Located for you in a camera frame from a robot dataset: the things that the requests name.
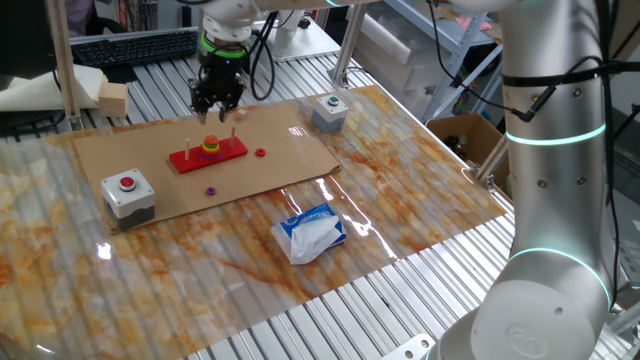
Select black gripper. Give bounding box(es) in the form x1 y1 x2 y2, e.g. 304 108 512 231
188 50 249 126

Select red Hanoi base with pegs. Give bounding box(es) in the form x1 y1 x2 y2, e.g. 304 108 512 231
168 126 249 175

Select large wooden block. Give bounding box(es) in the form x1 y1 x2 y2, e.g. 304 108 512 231
98 82 130 119

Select brown cardboard sheet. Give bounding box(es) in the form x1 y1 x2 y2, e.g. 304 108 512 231
73 102 342 235

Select black keyboard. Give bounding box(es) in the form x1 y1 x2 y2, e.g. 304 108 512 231
71 29 200 69

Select white flat board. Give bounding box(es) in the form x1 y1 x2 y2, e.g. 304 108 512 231
269 9 342 64

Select grey box with green button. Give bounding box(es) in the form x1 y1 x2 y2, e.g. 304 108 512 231
311 93 350 134

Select grey box with red button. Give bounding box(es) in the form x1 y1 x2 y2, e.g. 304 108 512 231
100 168 157 232

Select blue white tissue pack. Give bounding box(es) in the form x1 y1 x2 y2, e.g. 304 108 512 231
270 202 348 266

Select marble pattern plastic mat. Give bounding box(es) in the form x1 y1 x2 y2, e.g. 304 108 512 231
0 84 508 360

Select white folded cloth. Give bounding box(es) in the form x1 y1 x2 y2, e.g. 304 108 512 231
0 63 109 112

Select white storage box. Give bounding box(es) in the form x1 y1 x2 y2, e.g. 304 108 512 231
352 12 461 116

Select black monitor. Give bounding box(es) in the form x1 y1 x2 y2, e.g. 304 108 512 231
0 0 57 91

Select grey metal shelf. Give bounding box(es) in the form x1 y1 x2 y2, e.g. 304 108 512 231
384 0 504 124

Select open cardboard box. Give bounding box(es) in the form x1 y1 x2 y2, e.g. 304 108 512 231
425 112 512 174

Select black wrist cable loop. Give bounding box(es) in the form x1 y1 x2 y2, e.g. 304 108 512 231
248 12 279 102

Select aluminium frame post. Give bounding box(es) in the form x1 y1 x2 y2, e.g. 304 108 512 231
474 132 512 194
44 0 84 131
329 4 369 89

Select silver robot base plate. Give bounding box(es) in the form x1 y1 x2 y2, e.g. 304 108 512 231
379 333 436 360

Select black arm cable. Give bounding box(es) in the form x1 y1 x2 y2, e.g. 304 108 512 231
427 0 640 306

